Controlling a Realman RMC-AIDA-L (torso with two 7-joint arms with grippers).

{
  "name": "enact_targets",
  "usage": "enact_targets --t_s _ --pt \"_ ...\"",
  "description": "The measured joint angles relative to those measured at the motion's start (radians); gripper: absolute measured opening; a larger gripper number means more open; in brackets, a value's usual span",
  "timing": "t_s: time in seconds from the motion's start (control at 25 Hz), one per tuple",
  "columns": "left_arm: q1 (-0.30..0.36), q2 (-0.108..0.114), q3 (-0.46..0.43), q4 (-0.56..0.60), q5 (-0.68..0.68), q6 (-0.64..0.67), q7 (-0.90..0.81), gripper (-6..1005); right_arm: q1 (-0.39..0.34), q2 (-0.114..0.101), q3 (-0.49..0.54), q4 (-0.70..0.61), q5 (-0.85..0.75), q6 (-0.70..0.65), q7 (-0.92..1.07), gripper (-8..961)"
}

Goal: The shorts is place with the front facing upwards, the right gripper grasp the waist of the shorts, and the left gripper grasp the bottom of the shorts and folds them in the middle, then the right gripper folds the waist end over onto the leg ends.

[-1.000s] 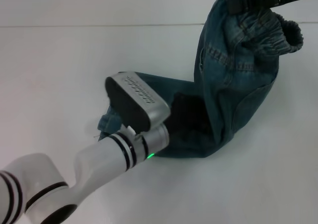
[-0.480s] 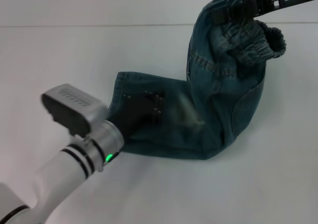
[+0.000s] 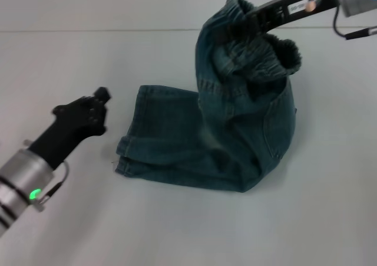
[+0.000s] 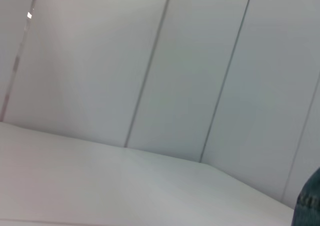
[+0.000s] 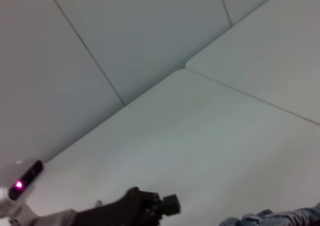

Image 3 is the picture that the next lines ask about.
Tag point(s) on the silver right gripper stud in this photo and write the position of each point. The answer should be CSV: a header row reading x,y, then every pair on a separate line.
x,y
311,6

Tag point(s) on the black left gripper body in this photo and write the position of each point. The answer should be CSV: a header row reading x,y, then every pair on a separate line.
x,y
70,124

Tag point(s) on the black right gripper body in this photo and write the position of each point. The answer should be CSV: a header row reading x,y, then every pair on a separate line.
x,y
294,8

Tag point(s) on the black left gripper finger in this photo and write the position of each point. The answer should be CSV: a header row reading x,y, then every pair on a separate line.
x,y
107,95
99,94

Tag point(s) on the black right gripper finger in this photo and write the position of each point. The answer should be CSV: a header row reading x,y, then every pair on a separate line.
x,y
224,36
248,24

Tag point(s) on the blue denim shorts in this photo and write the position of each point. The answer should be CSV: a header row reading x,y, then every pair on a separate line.
x,y
176,136

